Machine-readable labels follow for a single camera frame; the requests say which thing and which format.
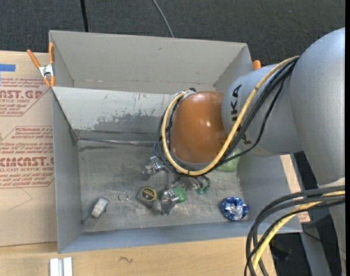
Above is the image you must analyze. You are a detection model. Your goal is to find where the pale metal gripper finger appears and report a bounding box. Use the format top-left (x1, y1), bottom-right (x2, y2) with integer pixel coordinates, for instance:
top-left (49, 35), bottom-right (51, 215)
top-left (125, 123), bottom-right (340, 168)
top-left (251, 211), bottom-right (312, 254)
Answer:
top-left (158, 189), bottom-right (179, 216)
top-left (142, 155), bottom-right (170, 181)

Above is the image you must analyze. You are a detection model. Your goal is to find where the small grey rectangular block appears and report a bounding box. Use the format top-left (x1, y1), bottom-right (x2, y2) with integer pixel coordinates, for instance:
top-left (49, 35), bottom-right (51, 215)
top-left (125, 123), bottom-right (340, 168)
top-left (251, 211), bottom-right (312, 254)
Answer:
top-left (90, 197), bottom-right (110, 219)

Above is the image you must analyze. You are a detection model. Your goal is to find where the pale green round fruit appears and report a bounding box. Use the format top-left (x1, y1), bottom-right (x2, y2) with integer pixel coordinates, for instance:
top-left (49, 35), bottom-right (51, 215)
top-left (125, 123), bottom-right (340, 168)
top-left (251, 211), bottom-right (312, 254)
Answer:
top-left (215, 148), bottom-right (242, 174)

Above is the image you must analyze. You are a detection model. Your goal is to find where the brown cardboard board red print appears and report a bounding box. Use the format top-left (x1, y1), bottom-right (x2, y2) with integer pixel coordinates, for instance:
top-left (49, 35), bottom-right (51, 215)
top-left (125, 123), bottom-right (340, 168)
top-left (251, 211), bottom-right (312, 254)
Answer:
top-left (0, 49), bottom-right (58, 248)

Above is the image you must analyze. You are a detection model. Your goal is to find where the black and yellow tape measure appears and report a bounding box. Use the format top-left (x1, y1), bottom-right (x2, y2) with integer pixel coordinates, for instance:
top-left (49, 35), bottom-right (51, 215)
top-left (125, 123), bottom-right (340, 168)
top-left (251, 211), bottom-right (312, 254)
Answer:
top-left (135, 185), bottom-right (158, 209)

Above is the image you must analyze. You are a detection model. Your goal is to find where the grey metal bin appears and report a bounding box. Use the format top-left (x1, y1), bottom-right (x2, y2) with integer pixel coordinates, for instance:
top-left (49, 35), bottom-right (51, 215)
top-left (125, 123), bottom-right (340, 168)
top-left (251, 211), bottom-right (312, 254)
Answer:
top-left (48, 29), bottom-right (303, 254)

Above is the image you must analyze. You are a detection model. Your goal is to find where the blue and silver foil ball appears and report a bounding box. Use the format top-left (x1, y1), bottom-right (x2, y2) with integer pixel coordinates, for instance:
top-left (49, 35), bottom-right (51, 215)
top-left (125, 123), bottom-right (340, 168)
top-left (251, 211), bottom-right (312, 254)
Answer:
top-left (220, 196), bottom-right (250, 222)

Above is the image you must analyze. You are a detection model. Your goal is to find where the dark green round thing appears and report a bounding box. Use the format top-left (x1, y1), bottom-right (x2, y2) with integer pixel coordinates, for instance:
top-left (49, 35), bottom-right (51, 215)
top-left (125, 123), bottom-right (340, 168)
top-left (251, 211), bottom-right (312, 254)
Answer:
top-left (159, 185), bottom-right (188, 204)

